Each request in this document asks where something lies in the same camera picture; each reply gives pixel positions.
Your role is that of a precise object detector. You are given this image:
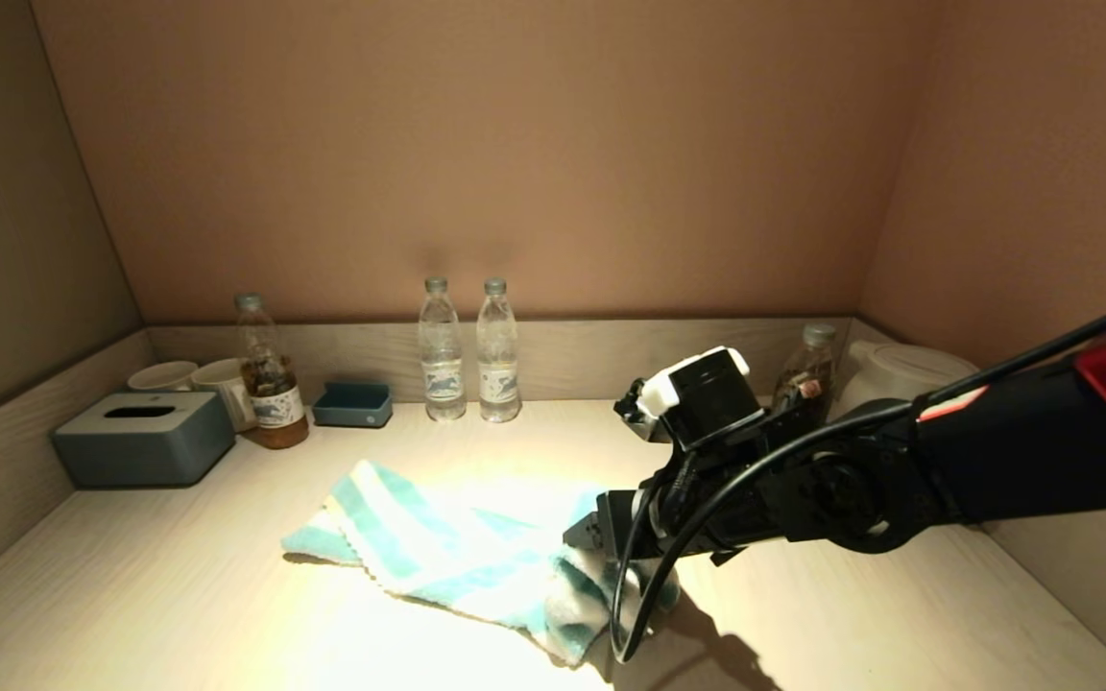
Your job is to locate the beige electric kettle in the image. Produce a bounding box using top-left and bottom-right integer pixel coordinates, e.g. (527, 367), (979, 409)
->
(836, 340), (981, 416)

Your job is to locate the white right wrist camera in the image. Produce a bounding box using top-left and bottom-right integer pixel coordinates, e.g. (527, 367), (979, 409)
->
(613, 347), (767, 450)

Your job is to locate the teal white striped towel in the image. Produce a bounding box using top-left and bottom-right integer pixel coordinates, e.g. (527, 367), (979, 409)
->
(281, 461), (682, 668)

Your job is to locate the clear water bottle blue label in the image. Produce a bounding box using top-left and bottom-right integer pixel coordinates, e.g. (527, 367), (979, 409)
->
(475, 278), (522, 424)
(417, 277), (467, 423)

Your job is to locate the dark liquid bottle white label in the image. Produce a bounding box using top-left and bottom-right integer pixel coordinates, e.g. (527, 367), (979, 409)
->
(772, 322), (837, 416)

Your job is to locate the grey-blue tissue box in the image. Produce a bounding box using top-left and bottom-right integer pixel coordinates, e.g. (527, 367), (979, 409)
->
(50, 392), (236, 490)

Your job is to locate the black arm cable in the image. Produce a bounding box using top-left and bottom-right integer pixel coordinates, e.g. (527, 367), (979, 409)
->
(609, 288), (1106, 665)

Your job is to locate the amber tea bottle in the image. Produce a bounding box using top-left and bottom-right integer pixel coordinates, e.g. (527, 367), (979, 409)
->
(231, 294), (310, 451)

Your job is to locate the white ceramic cup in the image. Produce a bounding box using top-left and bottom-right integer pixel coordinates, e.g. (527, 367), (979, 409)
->
(190, 359), (256, 435)
(126, 361), (199, 394)

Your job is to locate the small blue tray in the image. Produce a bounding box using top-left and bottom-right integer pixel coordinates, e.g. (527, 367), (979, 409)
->
(310, 382), (394, 430)

